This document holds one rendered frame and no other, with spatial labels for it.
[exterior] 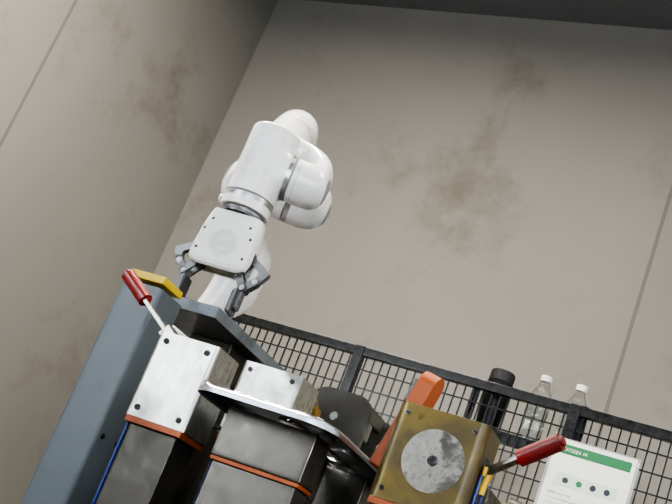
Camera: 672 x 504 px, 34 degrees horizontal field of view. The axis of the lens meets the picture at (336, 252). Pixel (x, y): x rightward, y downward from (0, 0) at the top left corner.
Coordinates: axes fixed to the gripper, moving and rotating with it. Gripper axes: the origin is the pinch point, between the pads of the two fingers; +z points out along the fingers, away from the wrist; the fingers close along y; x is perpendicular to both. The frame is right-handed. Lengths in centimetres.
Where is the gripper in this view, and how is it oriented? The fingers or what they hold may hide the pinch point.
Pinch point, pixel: (205, 301)
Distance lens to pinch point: 173.7
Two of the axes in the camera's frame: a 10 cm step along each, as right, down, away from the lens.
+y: 9.2, 2.6, -3.1
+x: 1.9, 3.9, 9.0
